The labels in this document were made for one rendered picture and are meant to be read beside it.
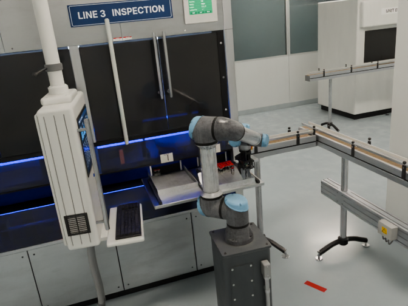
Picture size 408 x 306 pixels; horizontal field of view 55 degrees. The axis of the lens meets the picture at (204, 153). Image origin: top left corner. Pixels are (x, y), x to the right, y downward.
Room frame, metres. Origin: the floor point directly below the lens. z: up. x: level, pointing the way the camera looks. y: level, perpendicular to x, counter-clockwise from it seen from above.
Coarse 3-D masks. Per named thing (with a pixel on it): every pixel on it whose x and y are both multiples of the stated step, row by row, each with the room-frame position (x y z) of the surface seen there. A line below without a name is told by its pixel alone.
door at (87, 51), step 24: (96, 48) 2.43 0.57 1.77; (120, 48) 2.46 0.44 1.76; (144, 48) 2.50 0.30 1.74; (96, 72) 2.42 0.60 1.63; (120, 72) 2.46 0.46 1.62; (144, 72) 2.50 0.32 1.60; (96, 96) 2.41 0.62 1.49; (144, 96) 2.49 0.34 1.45; (96, 120) 2.41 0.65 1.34; (120, 120) 2.45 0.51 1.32; (144, 120) 2.49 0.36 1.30
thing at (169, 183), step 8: (184, 168) 2.61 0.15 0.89; (152, 176) 2.55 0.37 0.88; (160, 176) 2.53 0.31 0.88; (168, 176) 2.52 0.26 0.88; (176, 176) 2.50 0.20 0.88; (184, 176) 2.49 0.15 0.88; (192, 176) 2.39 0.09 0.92; (160, 184) 2.39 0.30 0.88; (168, 184) 2.38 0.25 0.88; (176, 184) 2.37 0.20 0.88; (184, 184) 2.35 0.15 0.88; (192, 184) 2.28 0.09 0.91; (160, 192) 2.23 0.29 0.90; (168, 192) 2.24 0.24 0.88
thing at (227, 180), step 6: (234, 162) 2.60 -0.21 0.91; (234, 168) 2.55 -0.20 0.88; (222, 174) 2.46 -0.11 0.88; (228, 174) 2.45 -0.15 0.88; (234, 174) 2.44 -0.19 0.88; (222, 180) 2.35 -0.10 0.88; (228, 180) 2.34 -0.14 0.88; (234, 180) 2.33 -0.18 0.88; (240, 180) 2.25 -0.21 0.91; (246, 180) 2.26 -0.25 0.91; (252, 180) 2.27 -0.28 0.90; (222, 186) 2.22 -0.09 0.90; (228, 186) 2.23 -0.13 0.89; (234, 186) 2.24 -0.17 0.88
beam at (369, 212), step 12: (324, 180) 2.95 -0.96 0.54; (324, 192) 2.90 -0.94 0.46; (336, 192) 2.75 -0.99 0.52; (348, 192) 2.67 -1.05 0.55; (348, 204) 2.61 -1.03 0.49; (360, 204) 2.48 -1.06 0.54; (372, 204) 2.46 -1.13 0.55; (360, 216) 2.49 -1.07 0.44; (372, 216) 2.36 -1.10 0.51; (384, 216) 2.28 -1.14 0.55; (396, 240) 2.15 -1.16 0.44
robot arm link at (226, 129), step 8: (216, 120) 1.79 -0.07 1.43; (224, 120) 1.79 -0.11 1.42; (232, 120) 1.81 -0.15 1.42; (216, 128) 1.77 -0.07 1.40; (224, 128) 1.76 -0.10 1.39; (232, 128) 1.77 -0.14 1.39; (240, 128) 1.80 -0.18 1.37; (216, 136) 1.77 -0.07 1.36; (224, 136) 1.76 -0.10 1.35; (232, 136) 1.77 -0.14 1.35; (240, 136) 1.80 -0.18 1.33; (248, 136) 1.90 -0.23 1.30; (256, 136) 1.99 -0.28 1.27; (264, 136) 2.06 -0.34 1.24; (248, 144) 2.10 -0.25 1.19; (256, 144) 2.04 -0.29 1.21; (264, 144) 2.05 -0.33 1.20
